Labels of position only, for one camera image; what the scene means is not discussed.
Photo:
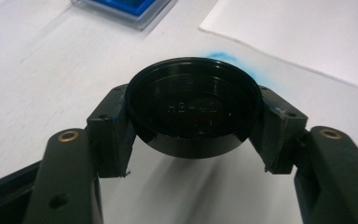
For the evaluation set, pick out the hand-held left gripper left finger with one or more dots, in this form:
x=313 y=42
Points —
x=65 y=174

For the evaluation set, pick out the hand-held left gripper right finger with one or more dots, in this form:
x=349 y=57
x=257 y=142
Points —
x=332 y=174

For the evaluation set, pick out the black round stamp cap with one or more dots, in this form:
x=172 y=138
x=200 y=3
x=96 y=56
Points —
x=192 y=109

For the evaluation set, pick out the white paper sheet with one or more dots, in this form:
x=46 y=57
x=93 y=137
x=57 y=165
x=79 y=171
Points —
x=292 y=31

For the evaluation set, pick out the blue ink pad clear lid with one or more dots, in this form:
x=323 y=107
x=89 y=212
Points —
x=130 y=7

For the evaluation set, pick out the large white board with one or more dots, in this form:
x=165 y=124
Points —
x=43 y=77

